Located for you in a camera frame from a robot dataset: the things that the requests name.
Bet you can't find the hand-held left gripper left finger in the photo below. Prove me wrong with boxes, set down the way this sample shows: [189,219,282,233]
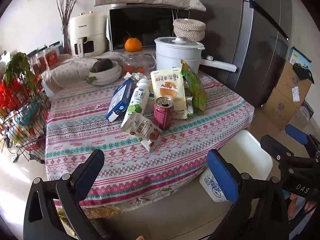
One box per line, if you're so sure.
[23,149,105,240]

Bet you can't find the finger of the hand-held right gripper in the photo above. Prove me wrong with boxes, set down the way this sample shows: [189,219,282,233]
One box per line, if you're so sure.
[260,135,320,167]
[285,124,320,155]

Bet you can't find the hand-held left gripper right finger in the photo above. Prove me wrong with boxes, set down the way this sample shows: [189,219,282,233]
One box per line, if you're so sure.
[206,149,288,240]

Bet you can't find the white nut snack packet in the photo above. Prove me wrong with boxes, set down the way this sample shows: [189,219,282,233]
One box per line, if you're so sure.
[121,112,162,152]

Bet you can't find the red drink can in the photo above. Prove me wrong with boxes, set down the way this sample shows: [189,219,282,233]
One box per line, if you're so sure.
[153,96,175,131]

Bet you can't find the blue biscuit box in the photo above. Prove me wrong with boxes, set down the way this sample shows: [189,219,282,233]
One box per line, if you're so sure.
[106,78,137,122]

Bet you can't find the green snack bag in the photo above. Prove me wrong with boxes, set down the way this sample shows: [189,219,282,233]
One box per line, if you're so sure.
[180,59,207,117]

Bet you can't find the white plastic drink bottle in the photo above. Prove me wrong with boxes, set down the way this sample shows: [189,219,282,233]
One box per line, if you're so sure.
[124,78,150,128]

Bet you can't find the cream orange snack pouch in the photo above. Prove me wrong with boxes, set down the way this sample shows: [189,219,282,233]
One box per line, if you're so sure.
[150,67,188,119]

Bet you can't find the person's right hand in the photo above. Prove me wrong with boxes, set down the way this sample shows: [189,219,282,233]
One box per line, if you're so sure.
[289,195,318,215]

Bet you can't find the small picture box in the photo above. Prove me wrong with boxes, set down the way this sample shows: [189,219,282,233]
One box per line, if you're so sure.
[299,100,314,120]

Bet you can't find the plain cardboard box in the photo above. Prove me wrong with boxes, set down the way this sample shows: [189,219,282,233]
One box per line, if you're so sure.
[262,87,300,130]

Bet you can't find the brown floral under cloth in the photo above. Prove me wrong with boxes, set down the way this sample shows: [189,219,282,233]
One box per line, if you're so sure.
[54,200,160,233]

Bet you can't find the cardboard box with blue print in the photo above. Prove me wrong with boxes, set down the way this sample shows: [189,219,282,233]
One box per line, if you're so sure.
[275,46,314,108]

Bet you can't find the grey refrigerator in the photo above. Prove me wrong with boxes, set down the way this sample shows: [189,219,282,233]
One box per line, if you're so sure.
[190,0,293,108]

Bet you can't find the white dotted cloth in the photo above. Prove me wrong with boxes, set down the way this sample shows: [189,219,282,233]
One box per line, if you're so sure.
[41,54,118,92]

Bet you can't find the crumpled white tissue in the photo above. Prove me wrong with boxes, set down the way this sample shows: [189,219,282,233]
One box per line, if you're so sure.
[124,72,148,80]

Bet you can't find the red package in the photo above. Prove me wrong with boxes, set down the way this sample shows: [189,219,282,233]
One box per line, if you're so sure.
[0,79,24,113]

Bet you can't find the dark green squash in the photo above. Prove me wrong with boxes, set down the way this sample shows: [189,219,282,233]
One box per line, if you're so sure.
[90,58,113,73]

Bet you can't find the white electric pot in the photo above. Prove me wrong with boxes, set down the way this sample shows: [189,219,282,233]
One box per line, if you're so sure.
[154,37,237,77]

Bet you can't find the glass teapot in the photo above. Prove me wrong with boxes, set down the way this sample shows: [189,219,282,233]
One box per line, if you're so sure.
[117,51,157,75]

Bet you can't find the green leafy vegetable bunch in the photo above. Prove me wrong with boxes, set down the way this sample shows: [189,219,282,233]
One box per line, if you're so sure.
[3,52,38,98]

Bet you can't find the glass vase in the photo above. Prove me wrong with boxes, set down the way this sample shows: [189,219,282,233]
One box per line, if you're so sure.
[62,29,72,55]

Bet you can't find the large orange fruit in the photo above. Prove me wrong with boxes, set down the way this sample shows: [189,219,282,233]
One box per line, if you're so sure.
[124,32,142,53]

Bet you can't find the glass pot lid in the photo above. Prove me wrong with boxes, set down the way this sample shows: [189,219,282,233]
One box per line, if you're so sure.
[154,37,205,51]

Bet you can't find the woven lidded basket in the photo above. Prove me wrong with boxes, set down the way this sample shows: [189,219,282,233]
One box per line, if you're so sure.
[172,18,207,42]

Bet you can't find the white air fryer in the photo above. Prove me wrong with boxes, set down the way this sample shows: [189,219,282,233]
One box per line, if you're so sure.
[69,11,109,57]

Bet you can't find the microwave oven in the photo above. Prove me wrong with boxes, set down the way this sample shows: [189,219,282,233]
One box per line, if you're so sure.
[106,4,190,53]

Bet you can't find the dried twig bunch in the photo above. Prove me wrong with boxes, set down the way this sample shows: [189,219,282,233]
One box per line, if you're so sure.
[54,0,85,34]

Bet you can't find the black wire rack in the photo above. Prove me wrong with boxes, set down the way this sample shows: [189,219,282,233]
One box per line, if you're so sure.
[0,44,52,164]

